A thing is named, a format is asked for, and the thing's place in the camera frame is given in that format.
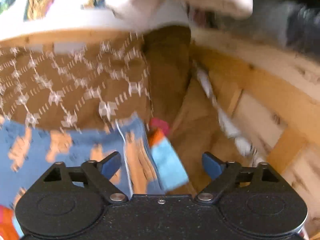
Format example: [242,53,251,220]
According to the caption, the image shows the blue pajama pants orange cars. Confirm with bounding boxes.
[1,115,164,209]

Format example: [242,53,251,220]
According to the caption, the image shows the brown PF patterned duvet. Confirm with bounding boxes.
[0,24,251,240]

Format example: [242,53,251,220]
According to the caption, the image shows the white hanging garment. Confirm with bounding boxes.
[103,0,254,23]

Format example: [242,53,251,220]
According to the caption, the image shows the wooden bed frame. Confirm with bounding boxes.
[1,25,319,239]

